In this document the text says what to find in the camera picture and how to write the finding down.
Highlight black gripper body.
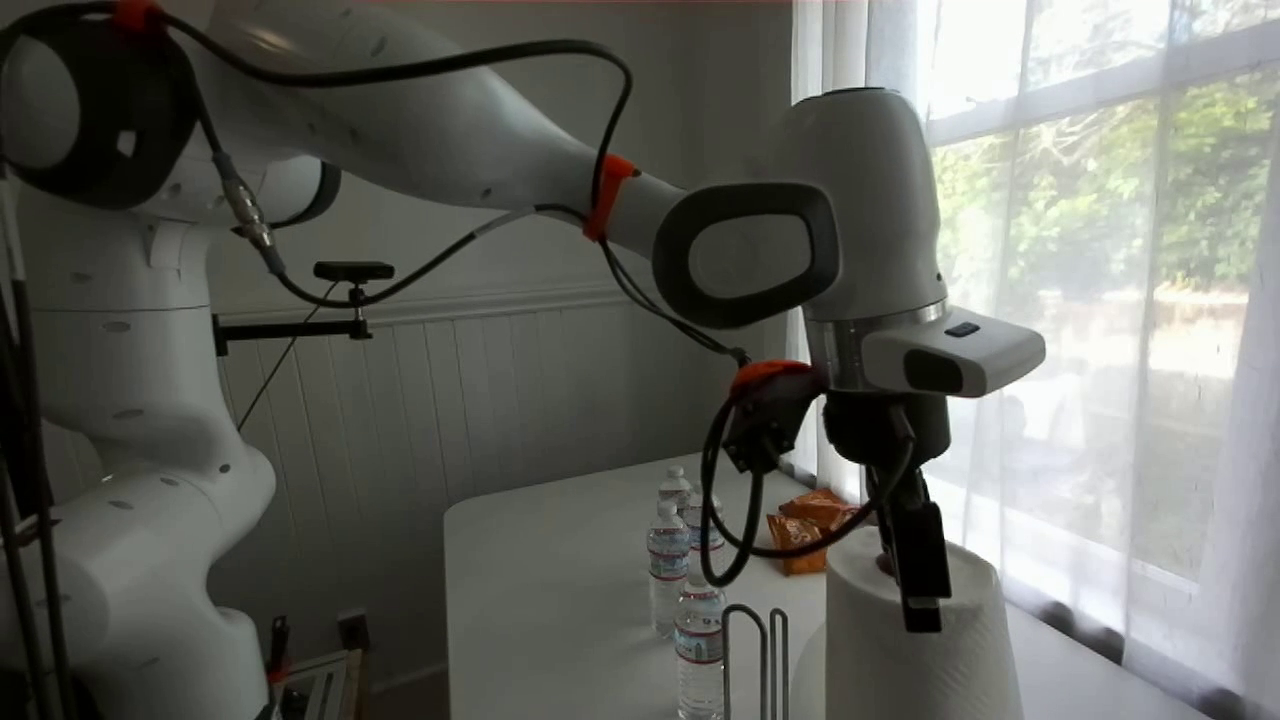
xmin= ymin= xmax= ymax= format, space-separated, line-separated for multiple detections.
xmin=822 ymin=393 xmax=955 ymax=604

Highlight silver wire towel stand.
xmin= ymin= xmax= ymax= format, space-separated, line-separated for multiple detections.
xmin=717 ymin=598 xmax=795 ymax=720

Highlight framed picture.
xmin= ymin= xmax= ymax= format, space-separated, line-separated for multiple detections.
xmin=279 ymin=646 xmax=368 ymax=720

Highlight black tripod stand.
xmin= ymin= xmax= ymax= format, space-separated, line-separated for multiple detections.
xmin=212 ymin=256 xmax=402 ymax=359

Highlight red handled tool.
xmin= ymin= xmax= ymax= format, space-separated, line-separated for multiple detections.
xmin=262 ymin=613 xmax=298 ymax=720

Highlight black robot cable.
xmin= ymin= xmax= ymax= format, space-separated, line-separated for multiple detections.
xmin=0 ymin=0 xmax=926 ymax=593

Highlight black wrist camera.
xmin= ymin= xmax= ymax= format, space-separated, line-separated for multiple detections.
xmin=721 ymin=371 xmax=833 ymax=477

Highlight black tripod poles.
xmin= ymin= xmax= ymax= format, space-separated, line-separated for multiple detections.
xmin=0 ymin=171 xmax=67 ymax=720

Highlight sheer white curtain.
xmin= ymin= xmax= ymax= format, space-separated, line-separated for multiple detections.
xmin=789 ymin=0 xmax=1280 ymax=720

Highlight white paper towel roll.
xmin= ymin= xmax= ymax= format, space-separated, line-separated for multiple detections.
xmin=822 ymin=535 xmax=1029 ymax=720

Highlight orange snack bag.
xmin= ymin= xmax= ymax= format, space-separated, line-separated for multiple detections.
xmin=768 ymin=521 xmax=841 ymax=581
xmin=778 ymin=484 xmax=862 ymax=535

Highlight white window frame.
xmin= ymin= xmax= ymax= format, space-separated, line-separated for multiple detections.
xmin=852 ymin=0 xmax=1280 ymax=632

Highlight red cable strap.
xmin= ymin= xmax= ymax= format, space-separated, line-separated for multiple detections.
xmin=581 ymin=152 xmax=639 ymax=248
xmin=729 ymin=354 xmax=822 ymax=401

